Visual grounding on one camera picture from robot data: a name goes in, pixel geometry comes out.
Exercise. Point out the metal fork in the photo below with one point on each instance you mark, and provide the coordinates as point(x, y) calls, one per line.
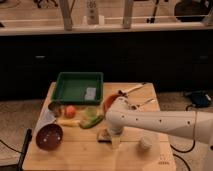
point(138, 106)

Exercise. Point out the white handled brush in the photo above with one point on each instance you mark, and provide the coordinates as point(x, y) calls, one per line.
point(127, 91)

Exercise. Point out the black bar left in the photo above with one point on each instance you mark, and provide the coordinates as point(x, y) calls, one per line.
point(27, 139)

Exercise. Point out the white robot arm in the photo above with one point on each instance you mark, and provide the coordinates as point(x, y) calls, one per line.
point(193, 125)

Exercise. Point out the white plastic cup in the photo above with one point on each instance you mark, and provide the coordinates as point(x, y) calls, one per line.
point(148, 140)

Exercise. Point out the yellow toy corn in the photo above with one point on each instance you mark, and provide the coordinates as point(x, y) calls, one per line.
point(69, 123)

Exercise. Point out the green toy pepper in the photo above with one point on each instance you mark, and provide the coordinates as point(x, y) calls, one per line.
point(91, 122)

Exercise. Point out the black bag on floor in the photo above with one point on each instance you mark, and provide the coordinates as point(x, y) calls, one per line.
point(200, 99)

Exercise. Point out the small metal cup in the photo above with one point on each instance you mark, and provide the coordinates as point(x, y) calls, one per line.
point(55, 108)

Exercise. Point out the light green toy cup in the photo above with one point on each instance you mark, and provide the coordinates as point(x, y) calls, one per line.
point(91, 112)

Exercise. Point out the purple bowl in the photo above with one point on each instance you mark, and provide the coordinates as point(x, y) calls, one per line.
point(49, 137)

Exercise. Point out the orange toy tomato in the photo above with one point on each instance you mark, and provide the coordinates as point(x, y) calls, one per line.
point(70, 111)

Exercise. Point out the orange bowl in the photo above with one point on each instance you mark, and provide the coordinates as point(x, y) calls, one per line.
point(109, 100)

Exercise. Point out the green plastic tray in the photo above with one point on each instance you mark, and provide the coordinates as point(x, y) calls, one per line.
point(70, 87)

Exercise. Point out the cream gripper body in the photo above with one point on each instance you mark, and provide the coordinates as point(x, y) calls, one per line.
point(115, 141)

